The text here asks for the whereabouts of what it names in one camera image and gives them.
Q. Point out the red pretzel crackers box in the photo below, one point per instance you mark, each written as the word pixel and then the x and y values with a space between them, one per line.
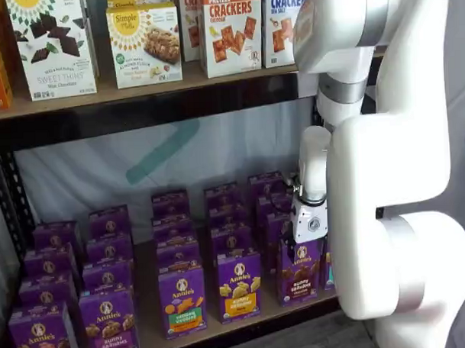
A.
pixel 189 30
pixel 231 29

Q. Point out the purple box orange label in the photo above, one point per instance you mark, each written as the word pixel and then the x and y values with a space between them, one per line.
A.
pixel 240 288

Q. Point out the blue pretzel crackers box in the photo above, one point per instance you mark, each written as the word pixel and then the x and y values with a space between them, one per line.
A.
pixel 281 35

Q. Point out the purple box teal label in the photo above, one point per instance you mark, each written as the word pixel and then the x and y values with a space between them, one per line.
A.
pixel 327 273

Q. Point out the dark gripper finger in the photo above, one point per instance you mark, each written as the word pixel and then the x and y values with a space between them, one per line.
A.
pixel 289 238

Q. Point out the purple Bunny Grahams box violet label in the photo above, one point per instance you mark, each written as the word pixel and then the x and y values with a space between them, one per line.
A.
pixel 108 327

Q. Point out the white Sweet Thins box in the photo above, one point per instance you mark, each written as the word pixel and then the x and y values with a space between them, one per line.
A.
pixel 53 73

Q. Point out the purple box pink label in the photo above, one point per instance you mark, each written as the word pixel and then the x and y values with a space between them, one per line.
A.
pixel 39 341

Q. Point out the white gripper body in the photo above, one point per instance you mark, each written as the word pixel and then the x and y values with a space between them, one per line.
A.
pixel 310 224

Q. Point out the purple box green label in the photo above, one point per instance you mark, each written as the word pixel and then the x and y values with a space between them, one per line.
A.
pixel 181 301

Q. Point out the black metal shelf frame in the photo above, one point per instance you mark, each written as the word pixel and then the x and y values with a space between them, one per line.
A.
pixel 139 116

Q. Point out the purple box brown label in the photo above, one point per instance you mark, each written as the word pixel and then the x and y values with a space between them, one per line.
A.
pixel 297 278

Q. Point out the wooden shelf board holding purple boxes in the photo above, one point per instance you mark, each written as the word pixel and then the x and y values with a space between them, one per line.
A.
pixel 147 299

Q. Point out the purple Annie's snack box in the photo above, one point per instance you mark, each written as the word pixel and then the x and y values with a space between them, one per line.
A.
pixel 226 216
pixel 170 203
pixel 173 229
pixel 110 224
pixel 48 262
pixel 222 195
pixel 109 249
pixel 273 237
pixel 231 239
pixel 55 237
pixel 178 254
pixel 265 184
pixel 45 293
pixel 266 207
pixel 106 275

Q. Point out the wooden shelf board holding cracker boxes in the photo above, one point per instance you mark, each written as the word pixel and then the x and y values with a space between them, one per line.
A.
pixel 145 94

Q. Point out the white backdrop cloth teal print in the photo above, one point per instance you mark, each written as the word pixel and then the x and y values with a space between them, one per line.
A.
pixel 102 167
pixel 460 78

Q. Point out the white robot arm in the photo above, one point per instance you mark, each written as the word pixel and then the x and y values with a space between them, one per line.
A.
pixel 370 177

